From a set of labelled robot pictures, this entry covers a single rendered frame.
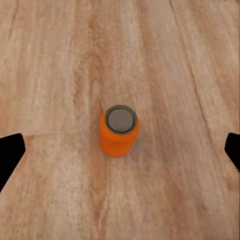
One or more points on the can of soda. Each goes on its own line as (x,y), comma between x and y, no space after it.
(118,129)

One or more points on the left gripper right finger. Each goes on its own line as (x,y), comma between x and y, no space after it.
(232,148)

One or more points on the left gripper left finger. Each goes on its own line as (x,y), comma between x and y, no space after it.
(12,149)

